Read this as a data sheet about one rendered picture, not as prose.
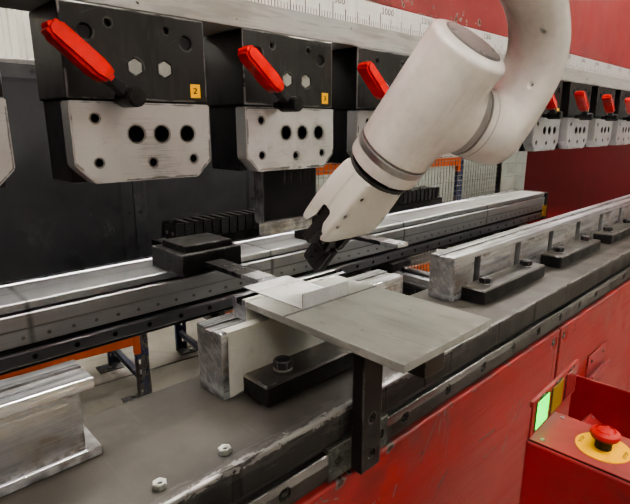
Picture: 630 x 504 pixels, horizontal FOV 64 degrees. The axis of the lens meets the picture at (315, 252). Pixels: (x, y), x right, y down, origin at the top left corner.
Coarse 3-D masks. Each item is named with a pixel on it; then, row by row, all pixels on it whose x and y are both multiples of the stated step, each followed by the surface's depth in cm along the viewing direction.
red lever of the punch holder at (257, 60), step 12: (240, 48) 55; (252, 48) 55; (240, 60) 56; (252, 60) 55; (264, 60) 56; (252, 72) 57; (264, 72) 56; (276, 72) 58; (264, 84) 58; (276, 84) 58; (276, 96) 60; (288, 96) 60; (276, 108) 62; (288, 108) 60; (300, 108) 60
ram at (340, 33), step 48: (0, 0) 46; (48, 0) 46; (96, 0) 47; (144, 0) 50; (192, 0) 53; (240, 0) 57; (384, 0) 74; (432, 0) 81; (480, 0) 91; (576, 0) 119; (624, 0) 141; (336, 48) 73; (384, 48) 75; (576, 48) 124; (624, 48) 148
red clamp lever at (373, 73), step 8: (360, 64) 69; (368, 64) 68; (360, 72) 69; (368, 72) 68; (376, 72) 69; (368, 80) 70; (376, 80) 69; (376, 88) 70; (384, 88) 71; (376, 96) 72
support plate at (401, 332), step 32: (352, 288) 74; (288, 320) 62; (320, 320) 61; (352, 320) 61; (384, 320) 61; (416, 320) 61; (448, 320) 61; (480, 320) 61; (352, 352) 55; (384, 352) 53; (416, 352) 53
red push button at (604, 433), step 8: (600, 424) 73; (592, 432) 72; (600, 432) 71; (608, 432) 71; (616, 432) 71; (600, 440) 71; (608, 440) 70; (616, 440) 70; (600, 448) 72; (608, 448) 71
